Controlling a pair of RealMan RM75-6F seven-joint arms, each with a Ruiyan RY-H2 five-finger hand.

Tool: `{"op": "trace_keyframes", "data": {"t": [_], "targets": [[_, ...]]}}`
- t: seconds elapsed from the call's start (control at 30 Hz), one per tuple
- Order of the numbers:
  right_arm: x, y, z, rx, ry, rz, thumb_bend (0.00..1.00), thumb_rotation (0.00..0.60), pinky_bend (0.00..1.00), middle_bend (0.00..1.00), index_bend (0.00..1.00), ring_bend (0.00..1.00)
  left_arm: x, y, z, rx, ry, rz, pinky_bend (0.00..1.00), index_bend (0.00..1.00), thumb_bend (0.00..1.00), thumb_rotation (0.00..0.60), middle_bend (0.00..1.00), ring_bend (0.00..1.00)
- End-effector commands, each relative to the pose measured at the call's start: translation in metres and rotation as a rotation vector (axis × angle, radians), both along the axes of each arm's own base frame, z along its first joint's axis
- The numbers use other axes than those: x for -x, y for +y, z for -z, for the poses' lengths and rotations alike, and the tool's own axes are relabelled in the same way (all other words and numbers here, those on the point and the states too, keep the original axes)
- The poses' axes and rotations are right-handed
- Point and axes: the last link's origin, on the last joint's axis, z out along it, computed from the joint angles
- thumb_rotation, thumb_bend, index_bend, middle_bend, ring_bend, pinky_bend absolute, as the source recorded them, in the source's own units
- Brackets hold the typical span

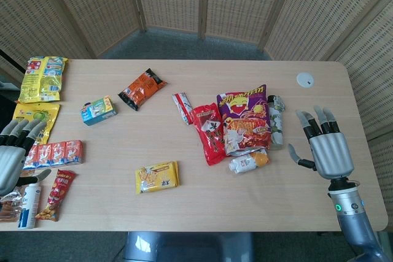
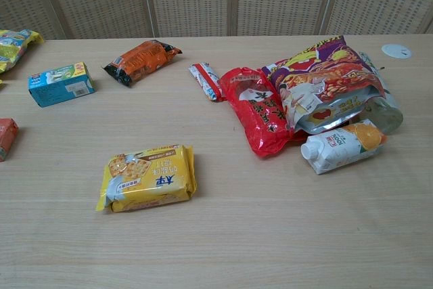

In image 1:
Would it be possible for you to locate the woven folding screen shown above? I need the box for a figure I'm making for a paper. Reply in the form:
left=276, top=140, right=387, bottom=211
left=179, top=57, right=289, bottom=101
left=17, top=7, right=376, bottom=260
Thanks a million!
left=0, top=0, right=393, bottom=229

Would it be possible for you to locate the white table cable grommet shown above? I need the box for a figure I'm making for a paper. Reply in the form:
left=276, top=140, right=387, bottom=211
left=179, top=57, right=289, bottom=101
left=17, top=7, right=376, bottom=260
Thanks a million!
left=296, top=72, right=315, bottom=88

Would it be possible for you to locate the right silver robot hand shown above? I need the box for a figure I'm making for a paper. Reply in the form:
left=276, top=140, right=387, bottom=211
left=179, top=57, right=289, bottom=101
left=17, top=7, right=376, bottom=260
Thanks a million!
left=287, top=105, right=355, bottom=180

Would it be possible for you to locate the purple chip bag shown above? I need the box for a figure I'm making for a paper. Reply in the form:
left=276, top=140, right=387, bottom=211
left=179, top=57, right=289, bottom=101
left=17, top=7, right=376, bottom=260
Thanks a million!
left=216, top=84, right=273, bottom=157

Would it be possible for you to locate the yellow lime candy bag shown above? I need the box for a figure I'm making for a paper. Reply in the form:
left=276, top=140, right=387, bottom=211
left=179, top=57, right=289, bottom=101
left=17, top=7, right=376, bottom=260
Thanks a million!
left=11, top=102, right=61, bottom=145

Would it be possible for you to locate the yellow cracker packet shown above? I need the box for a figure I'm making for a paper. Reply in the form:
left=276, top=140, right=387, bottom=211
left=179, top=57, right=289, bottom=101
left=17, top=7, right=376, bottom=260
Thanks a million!
left=135, top=160, right=179, bottom=195

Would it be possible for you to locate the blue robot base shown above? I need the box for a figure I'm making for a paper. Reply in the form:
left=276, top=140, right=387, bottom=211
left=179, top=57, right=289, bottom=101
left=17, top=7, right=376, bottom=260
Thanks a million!
left=122, top=231, right=256, bottom=262

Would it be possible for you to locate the clear wrapped bread packet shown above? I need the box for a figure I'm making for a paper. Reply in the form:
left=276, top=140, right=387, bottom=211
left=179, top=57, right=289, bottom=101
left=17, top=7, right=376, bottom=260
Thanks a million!
left=0, top=190, right=24, bottom=223

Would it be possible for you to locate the red milk carton pack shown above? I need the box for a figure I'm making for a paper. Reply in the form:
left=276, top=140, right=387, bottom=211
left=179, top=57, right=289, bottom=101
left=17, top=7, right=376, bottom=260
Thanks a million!
left=21, top=139, right=85, bottom=170

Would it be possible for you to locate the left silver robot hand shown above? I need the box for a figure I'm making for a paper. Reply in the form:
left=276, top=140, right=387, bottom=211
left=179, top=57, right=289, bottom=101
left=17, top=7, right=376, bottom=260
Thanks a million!
left=0, top=119, right=52, bottom=196

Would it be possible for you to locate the white blue bottle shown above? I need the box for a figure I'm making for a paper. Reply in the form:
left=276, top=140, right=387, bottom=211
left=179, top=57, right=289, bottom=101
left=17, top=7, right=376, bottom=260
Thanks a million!
left=17, top=182, right=42, bottom=229

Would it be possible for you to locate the large yellow snack bag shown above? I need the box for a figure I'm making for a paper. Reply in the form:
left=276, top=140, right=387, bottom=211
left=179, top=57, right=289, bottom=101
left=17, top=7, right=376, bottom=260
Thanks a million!
left=17, top=56, right=69, bottom=104

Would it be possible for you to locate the red peanut snack packet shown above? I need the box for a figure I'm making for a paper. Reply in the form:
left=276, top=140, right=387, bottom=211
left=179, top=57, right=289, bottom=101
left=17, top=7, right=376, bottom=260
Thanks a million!
left=34, top=169, right=77, bottom=222

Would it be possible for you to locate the blue green small box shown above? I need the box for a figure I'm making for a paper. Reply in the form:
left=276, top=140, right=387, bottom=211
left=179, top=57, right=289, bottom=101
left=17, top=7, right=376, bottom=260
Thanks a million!
left=80, top=95, right=118, bottom=127

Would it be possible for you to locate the silver red stick packet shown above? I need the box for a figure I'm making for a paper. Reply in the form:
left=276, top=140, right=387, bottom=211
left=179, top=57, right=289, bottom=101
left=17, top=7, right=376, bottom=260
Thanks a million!
left=171, top=91, right=194, bottom=126

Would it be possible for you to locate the grey green packet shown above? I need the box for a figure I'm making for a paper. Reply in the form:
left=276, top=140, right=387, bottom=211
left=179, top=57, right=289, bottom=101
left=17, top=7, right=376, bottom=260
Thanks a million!
left=266, top=94, right=287, bottom=151

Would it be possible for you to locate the orange black snack bag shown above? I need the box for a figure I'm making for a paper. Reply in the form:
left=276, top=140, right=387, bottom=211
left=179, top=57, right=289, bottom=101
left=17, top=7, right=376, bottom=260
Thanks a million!
left=118, top=67, right=168, bottom=112

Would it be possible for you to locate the red snack bag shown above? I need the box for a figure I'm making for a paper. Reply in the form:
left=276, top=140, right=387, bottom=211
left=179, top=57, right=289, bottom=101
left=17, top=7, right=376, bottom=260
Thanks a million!
left=189, top=102, right=227, bottom=166

